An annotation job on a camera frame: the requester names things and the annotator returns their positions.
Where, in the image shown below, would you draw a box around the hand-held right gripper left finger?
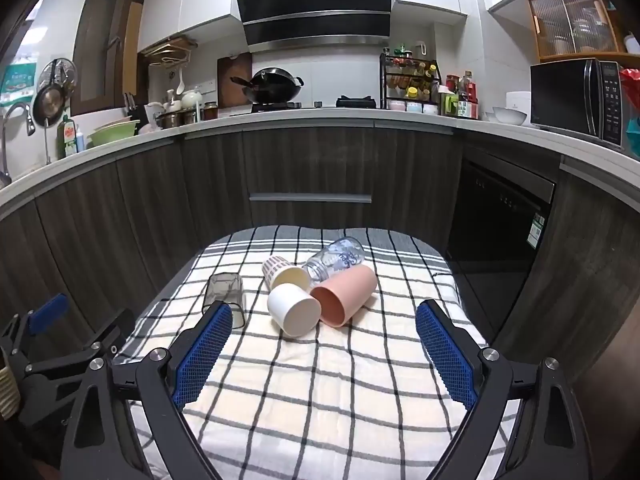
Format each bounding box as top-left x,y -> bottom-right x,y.
60,300 -> 235,480

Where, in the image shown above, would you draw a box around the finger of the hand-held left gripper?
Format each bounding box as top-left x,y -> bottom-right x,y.
0,292 -> 71,362
22,307 -> 137,387

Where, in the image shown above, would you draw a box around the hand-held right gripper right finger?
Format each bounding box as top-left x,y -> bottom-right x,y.
415,299 -> 594,480

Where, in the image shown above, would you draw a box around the grey transparent cup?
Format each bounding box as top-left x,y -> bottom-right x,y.
201,272 -> 247,330

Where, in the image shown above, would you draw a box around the white cup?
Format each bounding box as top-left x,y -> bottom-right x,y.
267,283 -> 322,337

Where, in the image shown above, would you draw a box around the striped paper cup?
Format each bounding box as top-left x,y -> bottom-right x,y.
262,255 -> 310,291

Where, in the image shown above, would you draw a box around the pink cup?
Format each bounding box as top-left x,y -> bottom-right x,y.
309,264 -> 378,330

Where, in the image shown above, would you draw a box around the blue patterned glass cup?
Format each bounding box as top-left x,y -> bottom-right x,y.
302,236 -> 365,282

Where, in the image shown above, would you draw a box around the checked white cloth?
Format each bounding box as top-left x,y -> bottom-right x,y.
112,225 -> 517,480

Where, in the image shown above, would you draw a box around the black dishwasher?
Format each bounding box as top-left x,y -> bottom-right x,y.
446,157 -> 557,275

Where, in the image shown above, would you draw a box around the green dish soap bottle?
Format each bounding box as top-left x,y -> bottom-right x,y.
57,114 -> 77,159

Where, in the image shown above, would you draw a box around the green basin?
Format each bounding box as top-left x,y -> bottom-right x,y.
87,119 -> 142,148

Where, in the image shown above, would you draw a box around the chrome faucet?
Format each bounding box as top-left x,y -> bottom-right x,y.
0,102 -> 37,187

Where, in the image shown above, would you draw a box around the dark wood base cabinets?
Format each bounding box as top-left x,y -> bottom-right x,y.
0,119 -> 640,411

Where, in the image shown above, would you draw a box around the hanging frying pan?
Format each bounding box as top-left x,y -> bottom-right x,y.
32,57 -> 77,127

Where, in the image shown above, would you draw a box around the black knife block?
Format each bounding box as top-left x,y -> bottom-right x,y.
123,92 -> 149,129

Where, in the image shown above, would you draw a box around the steel pot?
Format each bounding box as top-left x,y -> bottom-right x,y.
156,110 -> 199,129

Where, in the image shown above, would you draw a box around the white bowl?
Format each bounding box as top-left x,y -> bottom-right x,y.
492,105 -> 529,126

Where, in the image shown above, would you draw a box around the gas stove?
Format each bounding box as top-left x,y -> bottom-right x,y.
249,95 -> 377,113

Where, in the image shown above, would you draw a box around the brown framed window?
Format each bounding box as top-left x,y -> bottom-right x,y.
71,0 -> 149,117

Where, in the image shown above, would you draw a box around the black wok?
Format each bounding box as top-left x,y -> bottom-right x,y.
229,67 -> 305,104

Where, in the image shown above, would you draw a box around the black spice rack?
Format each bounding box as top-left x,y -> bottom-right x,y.
378,52 -> 441,112

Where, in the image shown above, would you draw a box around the dark cutting board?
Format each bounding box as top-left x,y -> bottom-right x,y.
217,52 -> 254,109

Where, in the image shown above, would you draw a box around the black microwave oven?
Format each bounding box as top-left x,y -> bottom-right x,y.
529,58 -> 627,149

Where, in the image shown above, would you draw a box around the red plastic bag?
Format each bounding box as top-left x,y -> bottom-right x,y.
619,67 -> 640,112

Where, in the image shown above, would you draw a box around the wooden glass door cabinet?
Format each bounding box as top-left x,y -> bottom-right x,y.
527,0 -> 622,62

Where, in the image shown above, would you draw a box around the black range hood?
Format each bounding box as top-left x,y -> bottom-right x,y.
232,0 -> 394,54

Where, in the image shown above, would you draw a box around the wall mounted dish rack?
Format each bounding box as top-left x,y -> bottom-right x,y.
141,35 -> 194,69

